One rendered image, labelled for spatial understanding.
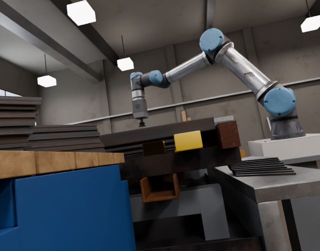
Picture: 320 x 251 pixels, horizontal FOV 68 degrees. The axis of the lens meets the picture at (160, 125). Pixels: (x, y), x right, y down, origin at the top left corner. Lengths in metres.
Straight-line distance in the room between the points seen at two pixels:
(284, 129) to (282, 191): 0.70
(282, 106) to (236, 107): 8.11
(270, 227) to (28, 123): 0.46
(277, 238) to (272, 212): 0.05
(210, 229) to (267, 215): 0.17
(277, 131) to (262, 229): 0.76
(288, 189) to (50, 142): 0.46
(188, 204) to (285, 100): 0.64
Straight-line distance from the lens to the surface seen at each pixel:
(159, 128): 0.58
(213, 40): 1.20
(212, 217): 0.65
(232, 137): 0.56
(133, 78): 1.41
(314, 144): 1.22
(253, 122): 9.21
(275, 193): 0.54
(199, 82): 9.33
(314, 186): 0.57
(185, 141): 0.53
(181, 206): 0.64
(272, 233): 0.55
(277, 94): 1.09
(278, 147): 1.17
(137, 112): 1.35
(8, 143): 0.29
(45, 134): 0.44
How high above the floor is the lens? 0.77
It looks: 8 degrees up
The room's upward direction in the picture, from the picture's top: 9 degrees counter-clockwise
